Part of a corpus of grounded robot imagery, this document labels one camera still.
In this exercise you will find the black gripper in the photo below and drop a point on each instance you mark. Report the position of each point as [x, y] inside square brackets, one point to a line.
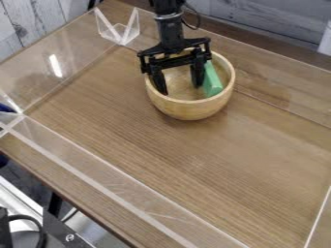
[174, 52]

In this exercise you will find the green rectangular block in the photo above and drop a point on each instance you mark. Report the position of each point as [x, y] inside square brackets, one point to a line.
[213, 85]

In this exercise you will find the brown wooden bowl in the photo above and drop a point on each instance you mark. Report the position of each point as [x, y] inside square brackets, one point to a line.
[186, 102]

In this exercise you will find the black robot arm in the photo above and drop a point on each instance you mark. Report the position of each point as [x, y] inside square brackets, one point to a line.
[170, 7]

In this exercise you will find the clear acrylic tray walls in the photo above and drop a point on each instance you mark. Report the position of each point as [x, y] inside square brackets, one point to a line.
[235, 181]

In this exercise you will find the blue object at left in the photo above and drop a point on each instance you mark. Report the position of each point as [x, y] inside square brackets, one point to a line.
[6, 108]

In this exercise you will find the black metal table leg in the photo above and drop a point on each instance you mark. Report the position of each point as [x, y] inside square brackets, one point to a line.
[55, 205]

